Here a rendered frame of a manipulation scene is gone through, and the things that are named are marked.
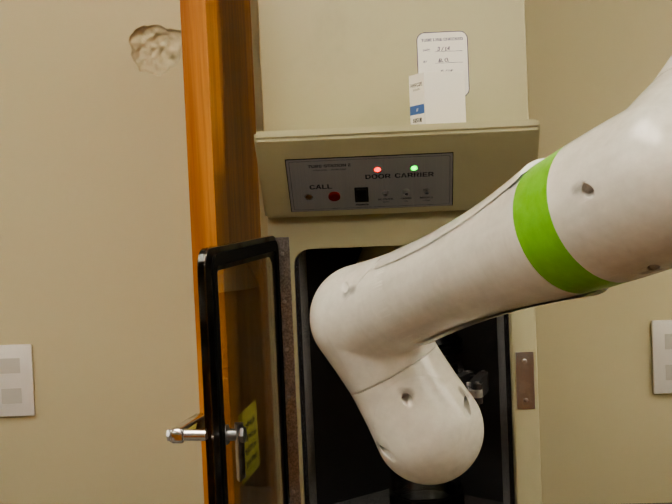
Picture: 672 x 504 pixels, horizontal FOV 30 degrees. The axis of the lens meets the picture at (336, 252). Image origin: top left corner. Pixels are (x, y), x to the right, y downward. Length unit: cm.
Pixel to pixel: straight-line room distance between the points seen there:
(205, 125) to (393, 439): 44
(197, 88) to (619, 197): 67
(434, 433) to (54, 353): 95
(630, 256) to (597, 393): 109
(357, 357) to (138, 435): 86
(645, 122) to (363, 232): 68
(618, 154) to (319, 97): 68
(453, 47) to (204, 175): 34
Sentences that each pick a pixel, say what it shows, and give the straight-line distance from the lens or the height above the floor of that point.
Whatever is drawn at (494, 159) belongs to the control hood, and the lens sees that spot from 144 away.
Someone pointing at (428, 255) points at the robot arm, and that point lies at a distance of 110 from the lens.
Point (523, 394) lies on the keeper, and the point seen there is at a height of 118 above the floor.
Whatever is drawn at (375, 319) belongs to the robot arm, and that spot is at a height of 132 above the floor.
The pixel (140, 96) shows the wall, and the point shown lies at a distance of 199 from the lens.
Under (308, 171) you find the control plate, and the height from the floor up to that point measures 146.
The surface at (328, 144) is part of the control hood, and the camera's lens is 142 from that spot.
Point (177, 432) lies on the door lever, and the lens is 129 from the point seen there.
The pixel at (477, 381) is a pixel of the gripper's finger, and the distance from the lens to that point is 148.
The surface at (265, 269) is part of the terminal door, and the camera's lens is 145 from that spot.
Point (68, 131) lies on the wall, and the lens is 202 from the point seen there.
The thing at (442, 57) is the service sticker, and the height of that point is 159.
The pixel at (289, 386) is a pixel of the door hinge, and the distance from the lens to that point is 154.
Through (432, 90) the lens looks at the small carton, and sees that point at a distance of 144.
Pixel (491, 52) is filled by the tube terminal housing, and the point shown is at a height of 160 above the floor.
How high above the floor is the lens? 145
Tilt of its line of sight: 3 degrees down
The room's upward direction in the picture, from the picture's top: 2 degrees counter-clockwise
